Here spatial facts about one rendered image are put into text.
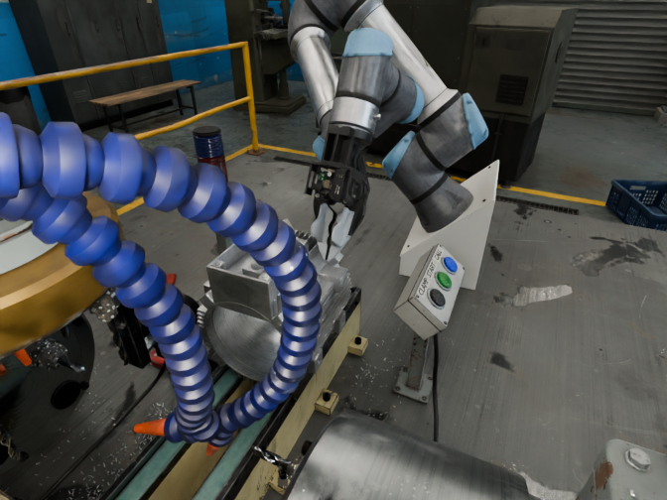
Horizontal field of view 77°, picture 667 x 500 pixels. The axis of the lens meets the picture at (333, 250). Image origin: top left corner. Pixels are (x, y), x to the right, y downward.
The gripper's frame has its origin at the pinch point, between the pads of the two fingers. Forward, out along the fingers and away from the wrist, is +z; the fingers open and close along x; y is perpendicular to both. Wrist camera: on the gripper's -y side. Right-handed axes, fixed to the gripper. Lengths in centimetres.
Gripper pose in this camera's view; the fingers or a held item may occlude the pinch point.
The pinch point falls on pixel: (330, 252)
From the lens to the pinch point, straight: 70.7
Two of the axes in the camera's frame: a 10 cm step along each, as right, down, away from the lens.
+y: -3.6, -0.1, -9.3
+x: 9.1, 2.2, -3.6
